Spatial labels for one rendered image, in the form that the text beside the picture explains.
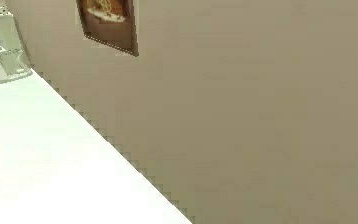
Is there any brown framed wall picture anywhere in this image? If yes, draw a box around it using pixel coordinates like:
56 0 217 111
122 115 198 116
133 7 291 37
75 0 140 58

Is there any white toilet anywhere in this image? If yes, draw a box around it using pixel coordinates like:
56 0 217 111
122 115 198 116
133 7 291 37
0 11 34 88

